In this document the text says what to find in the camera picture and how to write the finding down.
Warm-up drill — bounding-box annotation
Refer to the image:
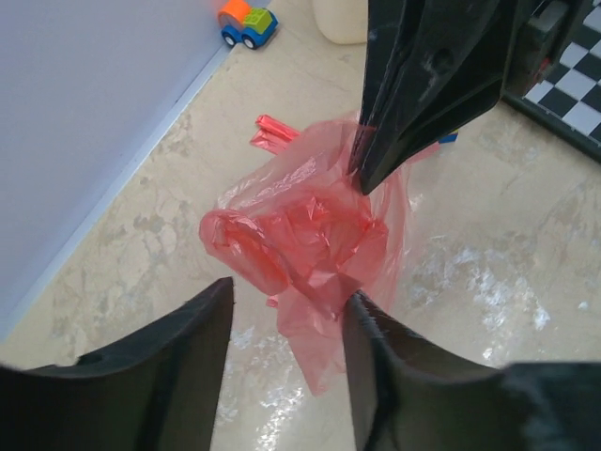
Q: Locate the orange green toy block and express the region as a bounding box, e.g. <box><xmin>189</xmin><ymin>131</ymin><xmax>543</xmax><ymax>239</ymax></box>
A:
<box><xmin>217</xmin><ymin>0</ymin><xmax>279</xmax><ymax>50</ymax></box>

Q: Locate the cream plastic trash bin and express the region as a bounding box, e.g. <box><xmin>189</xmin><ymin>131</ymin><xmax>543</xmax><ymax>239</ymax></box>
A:
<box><xmin>312</xmin><ymin>0</ymin><xmax>368</xmax><ymax>45</ymax></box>

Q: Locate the red plastic trash bag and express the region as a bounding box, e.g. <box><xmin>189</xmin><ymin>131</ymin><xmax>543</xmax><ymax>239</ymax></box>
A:
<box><xmin>199</xmin><ymin>114</ymin><xmax>411</xmax><ymax>394</ymax></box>

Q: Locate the black white checkerboard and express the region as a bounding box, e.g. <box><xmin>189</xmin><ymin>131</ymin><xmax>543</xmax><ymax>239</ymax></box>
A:
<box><xmin>504</xmin><ymin>1</ymin><xmax>600</xmax><ymax>162</ymax></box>

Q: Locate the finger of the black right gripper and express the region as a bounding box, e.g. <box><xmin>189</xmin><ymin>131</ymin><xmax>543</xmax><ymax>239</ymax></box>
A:
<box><xmin>349</xmin><ymin>1</ymin><xmax>407</xmax><ymax>172</ymax></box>

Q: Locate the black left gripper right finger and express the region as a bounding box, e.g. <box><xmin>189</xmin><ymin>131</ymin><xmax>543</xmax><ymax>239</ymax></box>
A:
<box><xmin>343</xmin><ymin>291</ymin><xmax>600</xmax><ymax>450</ymax></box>

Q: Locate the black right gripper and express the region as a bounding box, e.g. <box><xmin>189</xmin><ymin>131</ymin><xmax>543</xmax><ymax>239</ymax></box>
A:
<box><xmin>360</xmin><ymin>0</ymin><xmax>590</xmax><ymax>194</ymax></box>

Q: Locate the small red bag scrap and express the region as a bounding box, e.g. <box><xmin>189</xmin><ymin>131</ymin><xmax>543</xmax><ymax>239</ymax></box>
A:
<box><xmin>250</xmin><ymin>115</ymin><xmax>300</xmax><ymax>155</ymax></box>

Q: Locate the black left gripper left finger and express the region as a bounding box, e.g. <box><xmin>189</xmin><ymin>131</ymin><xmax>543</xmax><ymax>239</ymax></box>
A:
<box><xmin>1</xmin><ymin>277</ymin><xmax>234</xmax><ymax>450</ymax></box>

